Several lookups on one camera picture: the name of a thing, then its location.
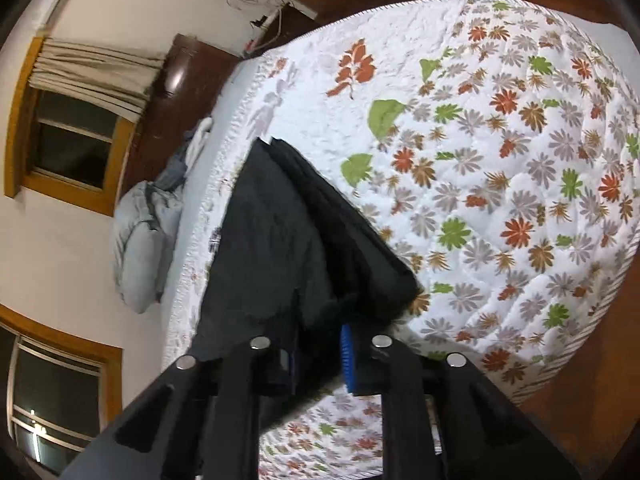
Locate large wooden framed window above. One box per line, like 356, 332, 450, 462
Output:
0, 305, 125, 478

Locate dark wooden headboard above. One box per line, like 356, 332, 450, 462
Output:
120, 34, 241, 201

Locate beige curtain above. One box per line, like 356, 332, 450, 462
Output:
27, 37, 168, 123

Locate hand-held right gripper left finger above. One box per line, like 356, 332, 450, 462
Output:
60, 335, 301, 480

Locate black pants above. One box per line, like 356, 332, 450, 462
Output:
192, 136, 421, 433

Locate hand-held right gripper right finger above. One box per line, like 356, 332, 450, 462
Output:
340, 324, 583, 480

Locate small wooden framed window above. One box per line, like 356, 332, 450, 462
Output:
2, 35, 138, 218

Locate floral quilt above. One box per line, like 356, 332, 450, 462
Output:
160, 0, 640, 478

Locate grey and white blanket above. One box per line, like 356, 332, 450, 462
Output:
157, 116, 215, 193

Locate white power strip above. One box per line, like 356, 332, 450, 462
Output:
247, 7, 287, 57

